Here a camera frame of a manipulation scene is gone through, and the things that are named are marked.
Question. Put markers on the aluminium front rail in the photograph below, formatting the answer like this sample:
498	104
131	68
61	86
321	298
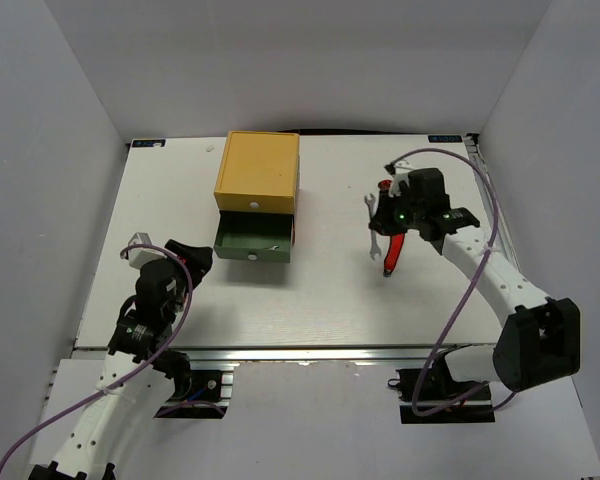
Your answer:
231	357

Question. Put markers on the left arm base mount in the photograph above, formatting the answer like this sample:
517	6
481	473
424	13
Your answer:
208	397

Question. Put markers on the aluminium right side rail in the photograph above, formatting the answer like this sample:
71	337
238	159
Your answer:
490	197

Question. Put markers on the aluminium rail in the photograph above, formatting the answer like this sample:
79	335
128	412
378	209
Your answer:
490	197
231	357

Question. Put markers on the yellow top drawer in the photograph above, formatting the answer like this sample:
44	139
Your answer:
269	204

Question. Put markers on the left blue table sticker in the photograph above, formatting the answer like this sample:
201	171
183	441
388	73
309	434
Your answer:
148	143

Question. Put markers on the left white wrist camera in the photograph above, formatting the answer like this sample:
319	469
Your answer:
139	251

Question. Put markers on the red utility knife centre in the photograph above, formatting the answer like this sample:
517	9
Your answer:
393	254

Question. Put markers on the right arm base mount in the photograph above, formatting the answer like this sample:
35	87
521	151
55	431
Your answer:
473	410

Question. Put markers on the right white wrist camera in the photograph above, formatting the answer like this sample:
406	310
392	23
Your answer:
399	171

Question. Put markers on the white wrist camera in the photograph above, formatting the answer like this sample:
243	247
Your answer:
139	251
399	171

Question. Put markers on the right blue table sticker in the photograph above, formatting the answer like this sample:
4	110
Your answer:
445	138

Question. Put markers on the blue table sticker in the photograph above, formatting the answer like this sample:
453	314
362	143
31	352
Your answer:
148	143
445	138

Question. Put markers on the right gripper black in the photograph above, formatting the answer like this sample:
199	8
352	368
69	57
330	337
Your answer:
381	221

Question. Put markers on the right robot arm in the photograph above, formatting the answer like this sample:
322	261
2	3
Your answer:
540	339

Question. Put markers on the yellow drawer cabinet shell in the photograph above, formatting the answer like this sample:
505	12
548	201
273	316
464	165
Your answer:
259	163

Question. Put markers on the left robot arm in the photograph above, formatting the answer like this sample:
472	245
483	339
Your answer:
140	372

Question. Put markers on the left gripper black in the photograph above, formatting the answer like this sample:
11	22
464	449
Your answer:
198	259

